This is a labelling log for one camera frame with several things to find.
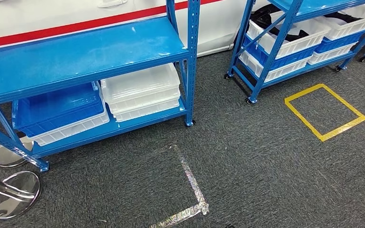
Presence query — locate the black car trim part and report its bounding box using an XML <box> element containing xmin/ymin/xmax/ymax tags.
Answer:
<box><xmin>324</xmin><ymin>12</ymin><xmax>363</xmax><ymax>23</ymax></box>
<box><xmin>251</xmin><ymin>4</ymin><xmax>311</xmax><ymax>43</ymax></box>

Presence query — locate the translucent plastic bin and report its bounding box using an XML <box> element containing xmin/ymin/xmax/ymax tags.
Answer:
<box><xmin>113</xmin><ymin>97</ymin><xmax>181</xmax><ymax>123</ymax></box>
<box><xmin>106</xmin><ymin>89</ymin><xmax>182</xmax><ymax>114</ymax></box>
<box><xmin>100</xmin><ymin>63</ymin><xmax>181</xmax><ymax>105</ymax></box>

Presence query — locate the silver floor tape strip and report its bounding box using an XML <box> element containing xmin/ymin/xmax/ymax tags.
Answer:
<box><xmin>149</xmin><ymin>143</ymin><xmax>209</xmax><ymax>228</ymax></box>

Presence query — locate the white car with red stripe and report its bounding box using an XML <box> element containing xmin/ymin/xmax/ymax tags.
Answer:
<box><xmin>0</xmin><ymin>0</ymin><xmax>271</xmax><ymax>58</ymax></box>

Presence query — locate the chrome stand with round base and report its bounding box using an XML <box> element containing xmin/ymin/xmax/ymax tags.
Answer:
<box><xmin>0</xmin><ymin>132</ymin><xmax>35</xmax><ymax>168</ymax></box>
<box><xmin>0</xmin><ymin>171</ymin><xmax>41</xmax><ymax>220</ymax></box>

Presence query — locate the large white plastic bin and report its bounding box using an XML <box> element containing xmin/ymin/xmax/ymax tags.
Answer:
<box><xmin>247</xmin><ymin>11</ymin><xmax>332</xmax><ymax>59</ymax></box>

